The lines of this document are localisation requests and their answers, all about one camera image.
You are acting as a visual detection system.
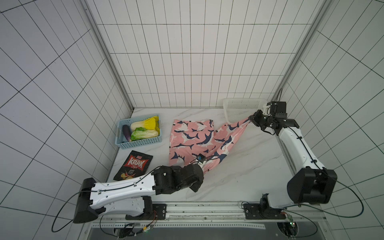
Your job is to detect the purple eggplant toy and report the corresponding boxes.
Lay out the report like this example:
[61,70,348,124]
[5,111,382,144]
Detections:
[122,125,132,142]

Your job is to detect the green napa cabbage toy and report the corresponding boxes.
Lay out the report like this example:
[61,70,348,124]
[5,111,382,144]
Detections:
[131,127,159,141]

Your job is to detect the pink shark print shorts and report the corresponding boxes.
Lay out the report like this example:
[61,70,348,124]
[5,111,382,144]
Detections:
[169,119,250,173]

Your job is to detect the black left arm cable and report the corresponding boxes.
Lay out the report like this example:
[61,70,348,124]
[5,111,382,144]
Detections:
[50,166,163,233]

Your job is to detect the aluminium mounting rail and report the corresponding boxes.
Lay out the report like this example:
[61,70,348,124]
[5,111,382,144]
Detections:
[82,202,330,235]

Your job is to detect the yellow napa cabbage toy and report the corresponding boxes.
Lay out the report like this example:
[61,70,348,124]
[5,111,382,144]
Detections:
[131,116,160,132]

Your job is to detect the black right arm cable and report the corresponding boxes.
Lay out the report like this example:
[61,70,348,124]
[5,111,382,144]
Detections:
[275,87,365,219]

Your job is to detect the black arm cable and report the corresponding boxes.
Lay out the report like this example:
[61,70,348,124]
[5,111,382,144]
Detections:
[50,166,163,233]
[275,87,365,219]

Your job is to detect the blue plastic basket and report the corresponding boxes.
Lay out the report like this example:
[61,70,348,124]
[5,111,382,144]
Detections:
[115,115,162,149]

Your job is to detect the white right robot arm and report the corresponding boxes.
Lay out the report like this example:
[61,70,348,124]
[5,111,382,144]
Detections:
[249,110,338,210]

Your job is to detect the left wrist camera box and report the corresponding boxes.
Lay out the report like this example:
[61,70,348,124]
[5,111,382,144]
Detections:
[196,154,207,164]

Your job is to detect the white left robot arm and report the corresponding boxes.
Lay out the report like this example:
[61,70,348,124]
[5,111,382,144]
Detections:
[73,162,204,224]

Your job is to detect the black Krax chips bag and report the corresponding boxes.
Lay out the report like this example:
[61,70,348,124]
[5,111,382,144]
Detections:
[113,151,153,181]

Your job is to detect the small green circuit board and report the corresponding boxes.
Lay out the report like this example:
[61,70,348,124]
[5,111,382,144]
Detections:
[284,213,298,230]

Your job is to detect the white plastic mesh basket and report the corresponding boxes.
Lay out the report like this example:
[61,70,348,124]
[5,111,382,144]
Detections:
[223,98,267,124]

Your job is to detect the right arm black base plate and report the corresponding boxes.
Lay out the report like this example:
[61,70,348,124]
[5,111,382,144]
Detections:
[241,202,286,220]

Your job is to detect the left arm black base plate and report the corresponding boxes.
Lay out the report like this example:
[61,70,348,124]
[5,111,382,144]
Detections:
[125,204,167,221]

